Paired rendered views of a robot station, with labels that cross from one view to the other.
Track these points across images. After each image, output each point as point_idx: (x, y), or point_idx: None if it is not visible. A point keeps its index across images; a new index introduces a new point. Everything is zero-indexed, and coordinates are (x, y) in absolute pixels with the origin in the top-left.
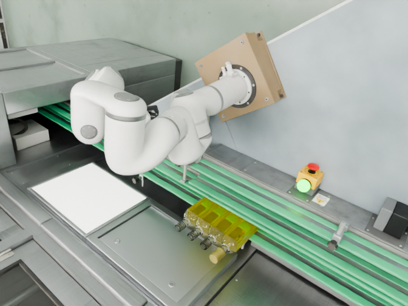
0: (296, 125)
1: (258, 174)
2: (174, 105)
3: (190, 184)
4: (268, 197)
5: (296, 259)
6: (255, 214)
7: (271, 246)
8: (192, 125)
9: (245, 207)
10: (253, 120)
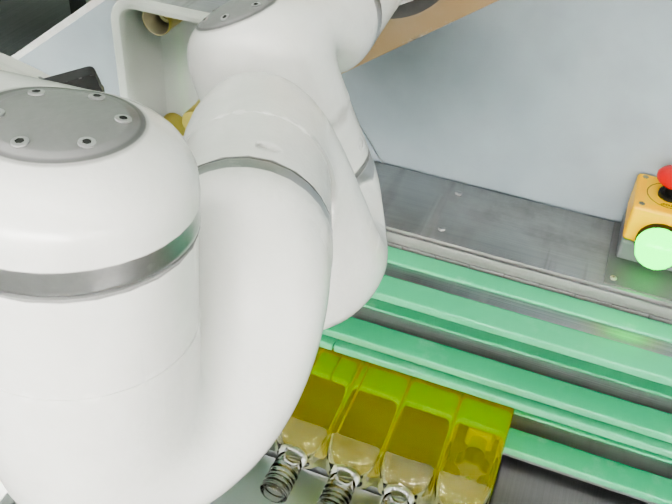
0: (600, 48)
1: (488, 236)
2: (212, 70)
3: None
4: (551, 310)
5: (662, 479)
6: (512, 372)
7: (575, 457)
8: (341, 153)
9: (473, 357)
10: (433, 51)
